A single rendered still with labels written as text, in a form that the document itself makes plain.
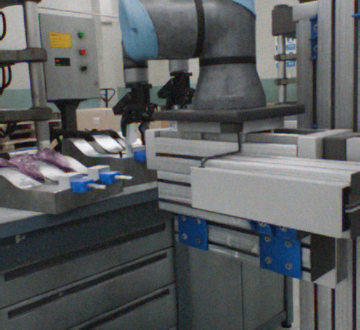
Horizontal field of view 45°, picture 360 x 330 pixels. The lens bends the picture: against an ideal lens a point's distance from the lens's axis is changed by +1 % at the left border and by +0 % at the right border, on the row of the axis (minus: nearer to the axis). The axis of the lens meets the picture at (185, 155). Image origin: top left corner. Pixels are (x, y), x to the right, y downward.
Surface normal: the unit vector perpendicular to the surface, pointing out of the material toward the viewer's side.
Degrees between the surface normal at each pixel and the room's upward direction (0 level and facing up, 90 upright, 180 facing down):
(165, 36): 114
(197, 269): 90
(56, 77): 90
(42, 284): 90
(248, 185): 90
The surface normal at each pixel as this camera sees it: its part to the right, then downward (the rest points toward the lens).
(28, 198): -0.49, 0.15
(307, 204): -0.71, 0.13
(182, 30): 0.22, 0.36
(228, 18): 0.19, 0.09
